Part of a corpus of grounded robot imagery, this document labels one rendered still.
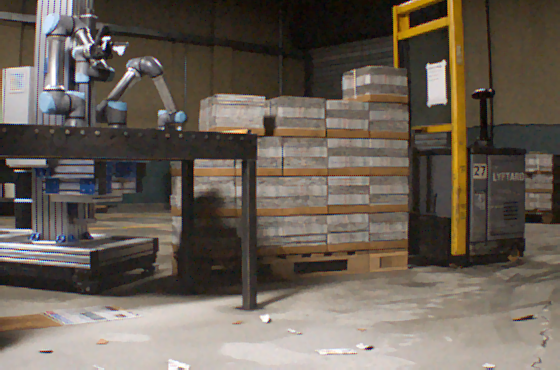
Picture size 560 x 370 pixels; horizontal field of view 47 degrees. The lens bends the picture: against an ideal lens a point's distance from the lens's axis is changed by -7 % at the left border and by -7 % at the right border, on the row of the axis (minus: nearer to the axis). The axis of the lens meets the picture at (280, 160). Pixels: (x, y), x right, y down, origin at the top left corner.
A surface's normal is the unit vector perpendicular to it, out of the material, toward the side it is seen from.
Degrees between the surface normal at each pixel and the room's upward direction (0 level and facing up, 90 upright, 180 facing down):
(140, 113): 90
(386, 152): 90
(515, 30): 90
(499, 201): 90
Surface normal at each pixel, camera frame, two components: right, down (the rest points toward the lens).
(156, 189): 0.66, -0.01
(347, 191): 0.37, -0.02
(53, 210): -0.25, -0.02
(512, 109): -0.75, -0.01
